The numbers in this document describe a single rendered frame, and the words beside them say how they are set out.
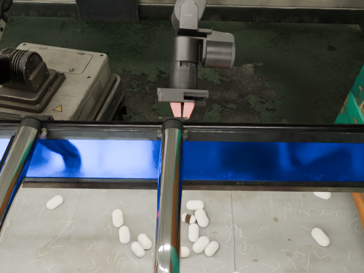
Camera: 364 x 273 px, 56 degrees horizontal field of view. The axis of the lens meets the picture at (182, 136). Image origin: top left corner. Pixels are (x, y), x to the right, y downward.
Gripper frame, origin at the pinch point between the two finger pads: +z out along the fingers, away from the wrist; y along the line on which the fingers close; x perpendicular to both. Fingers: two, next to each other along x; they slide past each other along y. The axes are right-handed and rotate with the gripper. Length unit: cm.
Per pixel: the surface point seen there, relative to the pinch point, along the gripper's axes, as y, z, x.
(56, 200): -25.1, 14.3, 1.3
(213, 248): 6.9, 20.8, -5.2
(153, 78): -20, -36, 143
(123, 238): -10.0, 19.9, -4.1
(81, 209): -20.0, 16.2, 1.9
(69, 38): -83, -67, 172
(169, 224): -0.4, 7.6, -41.5
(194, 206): 3.3, 14.1, 0.5
